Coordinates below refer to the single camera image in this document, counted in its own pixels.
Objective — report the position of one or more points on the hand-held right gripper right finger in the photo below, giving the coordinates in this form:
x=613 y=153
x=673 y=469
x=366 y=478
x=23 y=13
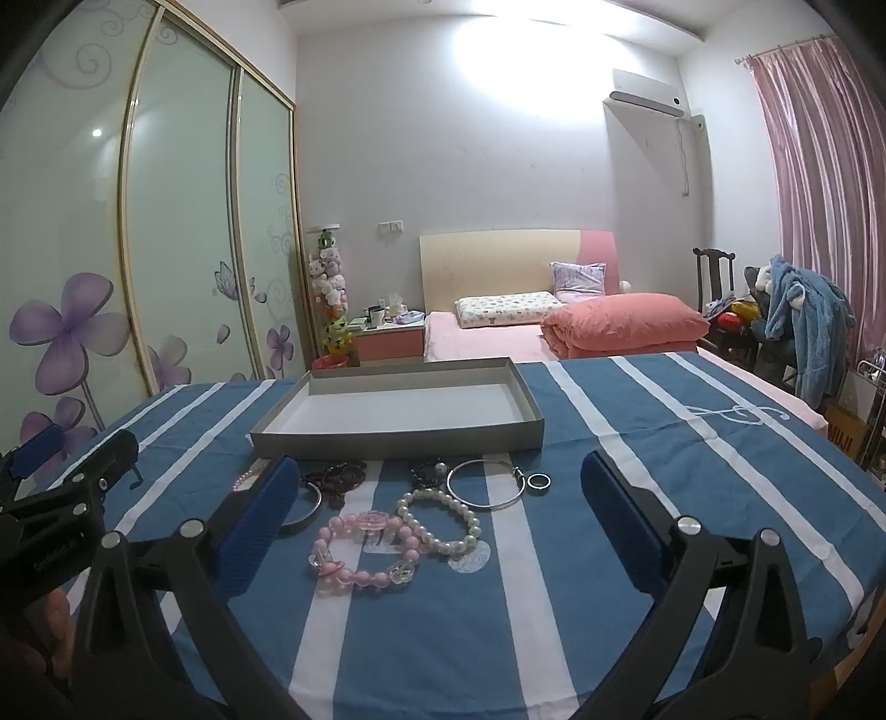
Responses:
x=623 y=526

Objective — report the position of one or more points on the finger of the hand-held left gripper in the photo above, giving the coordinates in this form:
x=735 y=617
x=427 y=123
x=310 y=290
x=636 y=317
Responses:
x=104 y=460
x=38 y=443

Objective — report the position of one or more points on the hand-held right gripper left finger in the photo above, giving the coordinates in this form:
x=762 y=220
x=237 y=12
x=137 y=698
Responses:
x=256 y=529

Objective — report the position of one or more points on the grey shallow tray box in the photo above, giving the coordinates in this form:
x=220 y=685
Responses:
x=401 y=408

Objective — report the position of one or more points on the blue white striped tablecloth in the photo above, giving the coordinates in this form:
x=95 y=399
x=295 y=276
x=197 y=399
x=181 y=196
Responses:
x=657 y=450

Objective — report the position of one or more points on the large silver hoop bangle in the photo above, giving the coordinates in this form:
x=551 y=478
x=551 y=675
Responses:
x=484 y=509

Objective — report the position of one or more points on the red waste bin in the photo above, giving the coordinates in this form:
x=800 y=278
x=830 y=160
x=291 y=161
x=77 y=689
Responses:
x=331 y=362

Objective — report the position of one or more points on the folded salmon pink quilt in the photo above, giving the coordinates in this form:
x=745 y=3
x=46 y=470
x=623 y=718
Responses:
x=623 y=322

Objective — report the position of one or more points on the bed with pink sheet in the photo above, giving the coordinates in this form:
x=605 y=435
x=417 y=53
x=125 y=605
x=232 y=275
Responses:
x=484 y=343

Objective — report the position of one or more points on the pink white nightstand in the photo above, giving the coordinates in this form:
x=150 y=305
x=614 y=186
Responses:
x=387 y=340

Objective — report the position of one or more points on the colourful toys on chair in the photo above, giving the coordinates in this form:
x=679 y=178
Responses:
x=735 y=315

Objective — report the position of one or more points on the cardboard box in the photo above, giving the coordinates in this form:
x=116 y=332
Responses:
x=846 y=433

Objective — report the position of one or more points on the white mug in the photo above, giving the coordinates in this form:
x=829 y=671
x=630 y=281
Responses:
x=377 y=317

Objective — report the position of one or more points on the white patterned pillow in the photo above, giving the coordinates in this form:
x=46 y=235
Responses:
x=505 y=309

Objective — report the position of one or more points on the purple pillow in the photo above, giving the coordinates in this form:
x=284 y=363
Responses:
x=578 y=280

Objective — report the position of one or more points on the hanging stack of plush toys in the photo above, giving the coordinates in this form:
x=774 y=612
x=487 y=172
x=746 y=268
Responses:
x=329 y=284

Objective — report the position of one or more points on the purple cloth pouch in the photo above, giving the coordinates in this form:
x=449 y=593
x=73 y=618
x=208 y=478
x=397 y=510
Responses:
x=408 y=318

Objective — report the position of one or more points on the floral sliding door wardrobe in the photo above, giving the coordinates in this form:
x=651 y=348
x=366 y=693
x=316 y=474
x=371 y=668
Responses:
x=173 y=208

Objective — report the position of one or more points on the dark wooden chair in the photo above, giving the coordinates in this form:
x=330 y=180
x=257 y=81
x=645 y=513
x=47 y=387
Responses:
x=713 y=277

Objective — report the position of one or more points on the tissue box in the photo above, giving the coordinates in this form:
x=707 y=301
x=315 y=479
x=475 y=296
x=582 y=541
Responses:
x=396 y=302

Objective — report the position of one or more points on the blue fleece robe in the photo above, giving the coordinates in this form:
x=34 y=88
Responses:
x=817 y=325

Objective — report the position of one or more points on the cream pink headboard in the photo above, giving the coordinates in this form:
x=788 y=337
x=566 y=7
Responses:
x=484 y=266

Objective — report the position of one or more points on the pink curtain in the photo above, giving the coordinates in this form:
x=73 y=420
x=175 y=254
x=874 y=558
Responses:
x=830 y=173

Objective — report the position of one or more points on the white air conditioner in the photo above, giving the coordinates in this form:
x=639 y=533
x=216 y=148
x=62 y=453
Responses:
x=647 y=93

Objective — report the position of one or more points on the curtain rod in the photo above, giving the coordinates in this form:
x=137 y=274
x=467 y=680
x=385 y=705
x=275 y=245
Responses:
x=782 y=48

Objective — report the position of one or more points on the wall switch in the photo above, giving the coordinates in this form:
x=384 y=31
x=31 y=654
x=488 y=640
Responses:
x=391 y=226

